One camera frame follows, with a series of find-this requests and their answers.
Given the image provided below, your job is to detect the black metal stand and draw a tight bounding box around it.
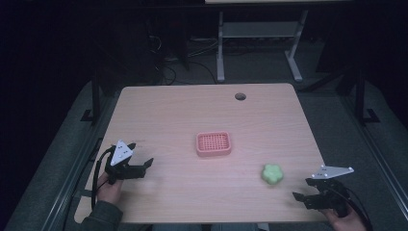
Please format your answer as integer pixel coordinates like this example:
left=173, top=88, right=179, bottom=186
left=80, top=68, right=104, bottom=125
left=353, top=67, right=381, bottom=125

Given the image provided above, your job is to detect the person's right hand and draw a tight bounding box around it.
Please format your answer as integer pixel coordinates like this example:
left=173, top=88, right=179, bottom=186
left=322, top=207, right=368, bottom=231

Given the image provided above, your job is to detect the white metal desk frame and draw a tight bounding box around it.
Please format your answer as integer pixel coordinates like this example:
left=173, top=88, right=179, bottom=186
left=216, top=9, right=310, bottom=83

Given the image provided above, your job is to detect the green flower-shaped soap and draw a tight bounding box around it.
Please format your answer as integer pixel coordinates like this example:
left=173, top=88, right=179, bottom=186
left=261, top=163, right=285, bottom=186

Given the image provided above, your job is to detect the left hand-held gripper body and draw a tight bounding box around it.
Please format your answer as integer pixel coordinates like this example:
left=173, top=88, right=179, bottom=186
left=104, top=139, right=147, bottom=186

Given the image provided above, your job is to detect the grey metal rail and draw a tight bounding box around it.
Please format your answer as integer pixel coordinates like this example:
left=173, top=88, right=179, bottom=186
left=341, top=95, right=408, bottom=210
left=39, top=95, right=118, bottom=231

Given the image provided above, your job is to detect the person's left hand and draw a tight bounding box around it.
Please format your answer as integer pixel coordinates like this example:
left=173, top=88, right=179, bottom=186
left=95, top=171, right=125, bottom=205

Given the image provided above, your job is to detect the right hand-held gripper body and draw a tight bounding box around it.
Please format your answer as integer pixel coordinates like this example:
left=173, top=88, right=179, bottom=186
left=304, top=165, right=355, bottom=218

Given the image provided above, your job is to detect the black floor cable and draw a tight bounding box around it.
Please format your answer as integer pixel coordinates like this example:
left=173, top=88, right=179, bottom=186
left=153, top=59, right=219, bottom=87

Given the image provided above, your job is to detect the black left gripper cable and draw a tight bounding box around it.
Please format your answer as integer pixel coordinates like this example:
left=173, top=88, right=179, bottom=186
left=90, top=145, right=117, bottom=211

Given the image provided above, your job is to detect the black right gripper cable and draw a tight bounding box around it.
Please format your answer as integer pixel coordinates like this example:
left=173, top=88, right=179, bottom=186
left=331, top=186, right=374, bottom=231

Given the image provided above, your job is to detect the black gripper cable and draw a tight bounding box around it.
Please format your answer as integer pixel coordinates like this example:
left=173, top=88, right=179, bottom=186
left=331, top=186, right=374, bottom=231
left=90, top=145, right=117, bottom=211

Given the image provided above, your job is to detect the pink soap dish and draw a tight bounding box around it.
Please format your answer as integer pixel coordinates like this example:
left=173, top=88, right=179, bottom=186
left=195, top=130, right=233, bottom=158

